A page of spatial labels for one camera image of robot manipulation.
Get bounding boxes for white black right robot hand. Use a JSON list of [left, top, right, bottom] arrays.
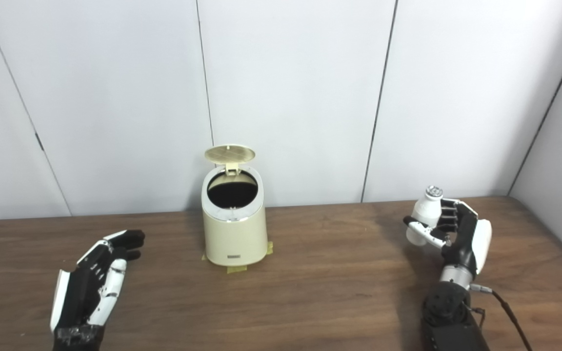
[[403, 198, 492, 276]]

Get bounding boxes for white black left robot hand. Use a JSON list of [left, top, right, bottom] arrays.
[[50, 230, 145, 351]]

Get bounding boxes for small white plastic bottle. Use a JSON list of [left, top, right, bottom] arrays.
[[406, 185, 443, 246]]

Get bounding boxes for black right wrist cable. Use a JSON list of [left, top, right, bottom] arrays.
[[470, 284, 533, 351]]

